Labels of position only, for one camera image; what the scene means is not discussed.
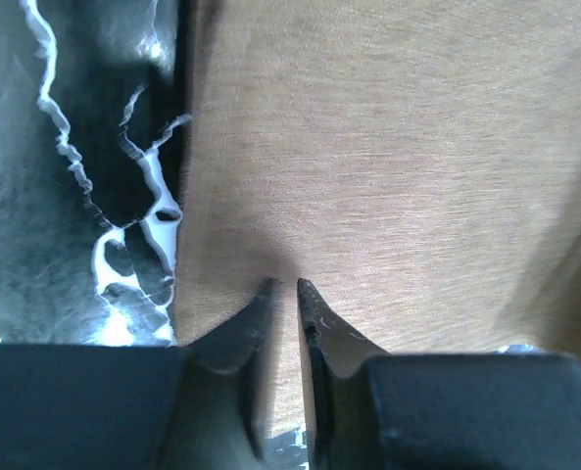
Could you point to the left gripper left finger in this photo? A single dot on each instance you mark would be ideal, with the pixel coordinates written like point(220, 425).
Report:
point(202, 406)

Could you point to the brown cloth napkin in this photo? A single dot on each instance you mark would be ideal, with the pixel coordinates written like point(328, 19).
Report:
point(418, 161)

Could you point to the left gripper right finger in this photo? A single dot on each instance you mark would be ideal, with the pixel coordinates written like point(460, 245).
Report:
point(365, 408)

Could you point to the black marble pattern mat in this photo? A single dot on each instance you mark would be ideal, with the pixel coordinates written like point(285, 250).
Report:
point(94, 118)

